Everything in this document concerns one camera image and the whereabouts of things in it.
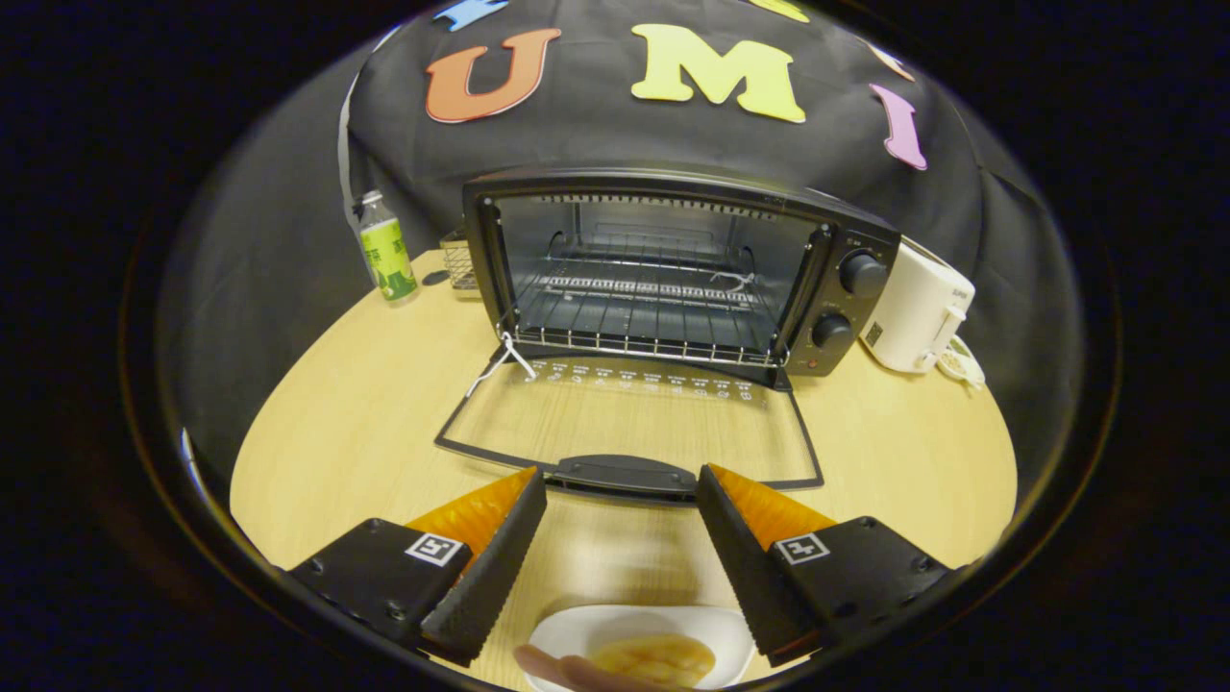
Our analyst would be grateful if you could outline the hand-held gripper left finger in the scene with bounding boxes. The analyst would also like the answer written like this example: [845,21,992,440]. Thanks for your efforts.
[286,467,549,668]

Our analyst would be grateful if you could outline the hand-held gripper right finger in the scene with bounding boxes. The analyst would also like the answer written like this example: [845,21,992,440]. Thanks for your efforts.
[696,464,954,666]

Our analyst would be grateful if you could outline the white plate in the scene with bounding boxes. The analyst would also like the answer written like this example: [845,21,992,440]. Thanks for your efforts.
[527,605,756,692]

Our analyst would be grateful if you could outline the golden bread bun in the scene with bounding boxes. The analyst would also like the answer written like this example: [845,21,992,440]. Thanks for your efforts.
[588,633,717,689]

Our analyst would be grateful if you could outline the black toaster oven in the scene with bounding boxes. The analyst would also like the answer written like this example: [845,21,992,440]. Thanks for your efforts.
[434,165,902,501]

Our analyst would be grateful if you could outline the white electric kettle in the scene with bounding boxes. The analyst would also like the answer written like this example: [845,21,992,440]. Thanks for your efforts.
[860,238,976,374]

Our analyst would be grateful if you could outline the green label drink bottle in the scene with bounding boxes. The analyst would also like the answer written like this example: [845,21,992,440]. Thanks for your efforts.
[357,190,421,307]

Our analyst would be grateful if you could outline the black backdrop cloth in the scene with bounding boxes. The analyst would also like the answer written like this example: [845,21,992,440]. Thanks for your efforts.
[154,0,1087,501]

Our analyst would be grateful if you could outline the white string on oven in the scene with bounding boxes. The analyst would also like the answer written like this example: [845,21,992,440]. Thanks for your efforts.
[466,332,537,398]

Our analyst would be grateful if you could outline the metal wire basket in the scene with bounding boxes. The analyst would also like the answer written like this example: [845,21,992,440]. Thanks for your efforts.
[440,229,481,292]

